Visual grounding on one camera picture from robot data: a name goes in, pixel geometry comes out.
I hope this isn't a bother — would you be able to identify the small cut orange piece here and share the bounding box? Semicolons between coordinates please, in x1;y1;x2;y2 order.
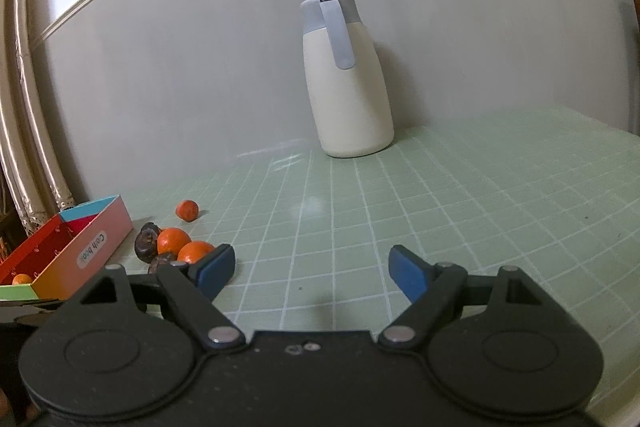
175;200;200;223

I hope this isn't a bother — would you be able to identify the colourful cardboard box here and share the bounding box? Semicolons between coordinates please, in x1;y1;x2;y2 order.
0;194;134;303

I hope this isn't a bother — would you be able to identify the green checked tablecloth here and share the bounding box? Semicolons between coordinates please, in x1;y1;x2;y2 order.
75;107;640;427

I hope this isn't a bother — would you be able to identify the cream thermos jug grey lid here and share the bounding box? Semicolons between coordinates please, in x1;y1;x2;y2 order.
300;0;395;158

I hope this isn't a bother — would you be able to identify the dark brown wrinkled fruit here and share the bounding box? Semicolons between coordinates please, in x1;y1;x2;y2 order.
134;222;162;262
148;252;180;275

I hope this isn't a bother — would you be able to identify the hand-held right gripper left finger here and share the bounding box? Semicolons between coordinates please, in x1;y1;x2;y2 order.
75;243;248;350

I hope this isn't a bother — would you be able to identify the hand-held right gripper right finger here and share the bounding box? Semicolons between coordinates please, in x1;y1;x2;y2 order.
377;245;546;348

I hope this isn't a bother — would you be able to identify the beige satin curtain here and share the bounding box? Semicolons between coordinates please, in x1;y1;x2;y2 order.
0;0;76;239

